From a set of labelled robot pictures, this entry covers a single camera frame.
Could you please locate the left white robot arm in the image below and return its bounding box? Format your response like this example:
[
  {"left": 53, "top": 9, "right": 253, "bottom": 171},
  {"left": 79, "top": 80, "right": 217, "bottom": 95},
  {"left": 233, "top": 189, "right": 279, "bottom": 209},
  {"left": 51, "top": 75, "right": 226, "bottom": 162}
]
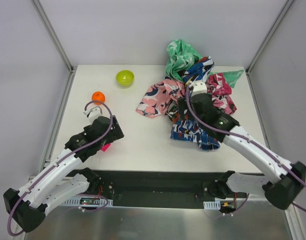
[{"left": 3, "top": 116, "right": 124, "bottom": 237}]

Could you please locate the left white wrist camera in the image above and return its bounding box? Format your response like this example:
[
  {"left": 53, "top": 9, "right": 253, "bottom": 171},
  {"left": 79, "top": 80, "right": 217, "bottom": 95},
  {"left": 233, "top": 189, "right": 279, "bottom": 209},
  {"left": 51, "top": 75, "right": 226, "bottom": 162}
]
[{"left": 83, "top": 106, "right": 103, "bottom": 119}]

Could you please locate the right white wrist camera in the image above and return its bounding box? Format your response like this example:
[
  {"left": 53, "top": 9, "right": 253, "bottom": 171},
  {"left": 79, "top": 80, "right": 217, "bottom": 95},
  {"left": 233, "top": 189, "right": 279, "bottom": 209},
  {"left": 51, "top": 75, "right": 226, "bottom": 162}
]
[{"left": 188, "top": 80, "right": 208, "bottom": 97}]

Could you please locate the left slotted cable duct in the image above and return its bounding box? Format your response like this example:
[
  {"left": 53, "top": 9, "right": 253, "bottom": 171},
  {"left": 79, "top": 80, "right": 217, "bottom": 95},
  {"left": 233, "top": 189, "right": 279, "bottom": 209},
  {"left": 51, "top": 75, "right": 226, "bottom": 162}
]
[{"left": 60, "top": 196, "right": 113, "bottom": 208}]

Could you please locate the right aluminium frame post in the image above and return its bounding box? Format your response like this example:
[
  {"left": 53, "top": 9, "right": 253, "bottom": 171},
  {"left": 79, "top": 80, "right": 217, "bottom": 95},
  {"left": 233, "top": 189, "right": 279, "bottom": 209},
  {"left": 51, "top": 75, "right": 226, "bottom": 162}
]
[{"left": 245, "top": 0, "right": 296, "bottom": 76}]

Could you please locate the aluminium front rail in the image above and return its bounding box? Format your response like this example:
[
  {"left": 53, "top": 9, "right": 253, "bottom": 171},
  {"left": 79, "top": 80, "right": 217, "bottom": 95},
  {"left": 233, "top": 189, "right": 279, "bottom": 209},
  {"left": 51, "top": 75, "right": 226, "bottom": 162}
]
[{"left": 27, "top": 174, "right": 296, "bottom": 201}]

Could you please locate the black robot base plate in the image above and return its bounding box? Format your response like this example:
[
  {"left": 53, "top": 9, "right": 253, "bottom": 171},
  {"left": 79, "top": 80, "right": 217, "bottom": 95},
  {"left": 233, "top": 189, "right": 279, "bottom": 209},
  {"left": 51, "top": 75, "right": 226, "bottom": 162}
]
[{"left": 91, "top": 170, "right": 223, "bottom": 209}]

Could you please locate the blue white red patterned cloth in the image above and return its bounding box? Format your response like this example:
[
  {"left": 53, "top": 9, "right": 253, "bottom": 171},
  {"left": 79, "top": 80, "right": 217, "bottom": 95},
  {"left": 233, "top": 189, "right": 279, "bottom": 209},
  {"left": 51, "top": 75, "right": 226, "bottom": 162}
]
[{"left": 167, "top": 57, "right": 220, "bottom": 152}]

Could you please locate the green white patterned cloth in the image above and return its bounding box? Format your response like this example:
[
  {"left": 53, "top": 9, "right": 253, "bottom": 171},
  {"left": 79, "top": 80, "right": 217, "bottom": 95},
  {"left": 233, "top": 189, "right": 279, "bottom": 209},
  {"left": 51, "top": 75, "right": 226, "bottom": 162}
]
[{"left": 164, "top": 39, "right": 245, "bottom": 89}]

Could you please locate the pink toy cube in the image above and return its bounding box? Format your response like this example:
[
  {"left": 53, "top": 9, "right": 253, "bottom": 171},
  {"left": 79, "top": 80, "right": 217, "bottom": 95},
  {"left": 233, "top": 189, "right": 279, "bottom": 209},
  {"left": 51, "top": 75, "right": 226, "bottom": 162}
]
[{"left": 101, "top": 143, "right": 111, "bottom": 152}]

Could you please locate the aluminium frame post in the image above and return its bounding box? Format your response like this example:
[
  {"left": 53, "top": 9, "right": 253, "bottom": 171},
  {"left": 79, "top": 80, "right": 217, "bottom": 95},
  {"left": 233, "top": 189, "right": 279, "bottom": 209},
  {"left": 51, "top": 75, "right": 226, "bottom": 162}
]
[
  {"left": 245, "top": 0, "right": 296, "bottom": 76},
  {"left": 30, "top": 0, "right": 75, "bottom": 74}
]

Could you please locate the lime green plastic bowl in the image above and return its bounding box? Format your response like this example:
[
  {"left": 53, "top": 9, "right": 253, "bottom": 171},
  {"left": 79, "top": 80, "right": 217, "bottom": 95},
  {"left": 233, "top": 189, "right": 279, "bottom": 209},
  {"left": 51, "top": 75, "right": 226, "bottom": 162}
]
[{"left": 116, "top": 70, "right": 135, "bottom": 87}]

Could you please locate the pink navy patterned cloth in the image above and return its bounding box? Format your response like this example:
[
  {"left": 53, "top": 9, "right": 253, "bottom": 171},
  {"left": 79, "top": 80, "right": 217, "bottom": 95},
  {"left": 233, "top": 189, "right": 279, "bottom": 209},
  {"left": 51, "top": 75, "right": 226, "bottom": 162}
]
[{"left": 135, "top": 77, "right": 186, "bottom": 118}]

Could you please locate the magenta white patterned cloth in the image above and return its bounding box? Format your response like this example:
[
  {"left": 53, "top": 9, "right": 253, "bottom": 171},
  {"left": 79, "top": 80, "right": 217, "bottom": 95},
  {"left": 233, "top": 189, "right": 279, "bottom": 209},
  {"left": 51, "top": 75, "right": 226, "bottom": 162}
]
[{"left": 206, "top": 73, "right": 237, "bottom": 115}]

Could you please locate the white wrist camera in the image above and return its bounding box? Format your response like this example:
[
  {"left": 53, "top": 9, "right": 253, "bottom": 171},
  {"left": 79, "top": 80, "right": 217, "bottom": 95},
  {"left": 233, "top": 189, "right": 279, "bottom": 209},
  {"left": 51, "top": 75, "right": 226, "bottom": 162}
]
[
  {"left": 188, "top": 80, "right": 208, "bottom": 97},
  {"left": 83, "top": 106, "right": 103, "bottom": 119}
]

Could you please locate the orange toy fruit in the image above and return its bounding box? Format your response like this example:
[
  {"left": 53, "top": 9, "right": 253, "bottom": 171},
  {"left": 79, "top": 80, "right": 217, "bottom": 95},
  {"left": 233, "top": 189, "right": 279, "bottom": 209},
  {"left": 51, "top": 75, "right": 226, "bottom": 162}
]
[{"left": 91, "top": 91, "right": 106, "bottom": 105}]

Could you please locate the slotted cable duct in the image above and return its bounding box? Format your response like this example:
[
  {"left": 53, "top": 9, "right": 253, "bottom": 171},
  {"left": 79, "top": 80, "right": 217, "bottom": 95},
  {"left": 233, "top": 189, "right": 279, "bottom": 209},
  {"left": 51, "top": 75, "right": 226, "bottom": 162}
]
[
  {"left": 203, "top": 200, "right": 221, "bottom": 211},
  {"left": 60, "top": 196, "right": 113, "bottom": 208}
]

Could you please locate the left aluminium frame post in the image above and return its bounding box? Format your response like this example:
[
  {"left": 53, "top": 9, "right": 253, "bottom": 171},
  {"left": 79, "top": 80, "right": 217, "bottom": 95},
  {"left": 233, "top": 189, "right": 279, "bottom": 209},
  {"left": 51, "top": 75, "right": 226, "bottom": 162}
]
[{"left": 30, "top": 0, "right": 75, "bottom": 74}]

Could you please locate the right slotted cable duct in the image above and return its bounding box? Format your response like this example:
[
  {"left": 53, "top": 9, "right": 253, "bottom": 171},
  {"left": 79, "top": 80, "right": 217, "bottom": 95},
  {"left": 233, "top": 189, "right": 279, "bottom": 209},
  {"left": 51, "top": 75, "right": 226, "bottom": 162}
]
[{"left": 203, "top": 200, "right": 221, "bottom": 211}]

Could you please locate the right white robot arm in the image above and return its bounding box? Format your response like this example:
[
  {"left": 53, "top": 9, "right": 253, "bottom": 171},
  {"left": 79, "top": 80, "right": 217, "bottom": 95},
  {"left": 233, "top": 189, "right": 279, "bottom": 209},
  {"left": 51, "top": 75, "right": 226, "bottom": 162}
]
[{"left": 178, "top": 93, "right": 306, "bottom": 210}]

